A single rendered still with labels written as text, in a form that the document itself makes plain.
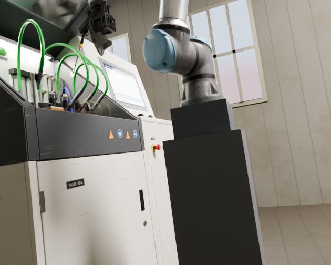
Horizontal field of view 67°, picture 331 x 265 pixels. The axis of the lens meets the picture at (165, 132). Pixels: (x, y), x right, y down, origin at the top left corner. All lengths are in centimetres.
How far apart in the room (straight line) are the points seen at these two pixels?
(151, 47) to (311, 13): 283
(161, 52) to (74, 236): 64
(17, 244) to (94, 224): 25
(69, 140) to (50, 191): 18
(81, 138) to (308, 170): 264
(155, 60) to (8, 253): 70
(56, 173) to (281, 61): 283
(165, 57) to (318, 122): 261
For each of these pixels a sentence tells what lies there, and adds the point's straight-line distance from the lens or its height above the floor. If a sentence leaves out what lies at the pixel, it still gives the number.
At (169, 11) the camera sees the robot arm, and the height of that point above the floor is 116.
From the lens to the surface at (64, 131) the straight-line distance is 91.
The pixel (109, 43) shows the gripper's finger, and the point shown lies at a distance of 114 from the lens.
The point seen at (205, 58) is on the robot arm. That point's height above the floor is 105.
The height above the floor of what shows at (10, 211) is 65.
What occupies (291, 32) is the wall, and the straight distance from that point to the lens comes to 337.
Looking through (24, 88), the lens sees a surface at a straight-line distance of 153.
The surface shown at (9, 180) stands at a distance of 87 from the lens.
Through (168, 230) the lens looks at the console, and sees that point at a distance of 156.
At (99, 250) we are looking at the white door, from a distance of 103.
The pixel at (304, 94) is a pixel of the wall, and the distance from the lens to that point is 320.
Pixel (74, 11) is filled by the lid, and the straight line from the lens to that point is 168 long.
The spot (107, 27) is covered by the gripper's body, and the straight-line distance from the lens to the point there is 112.
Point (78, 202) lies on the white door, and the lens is 93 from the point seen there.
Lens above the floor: 76
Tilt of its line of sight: 5 degrees up
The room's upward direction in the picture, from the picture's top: 8 degrees counter-clockwise
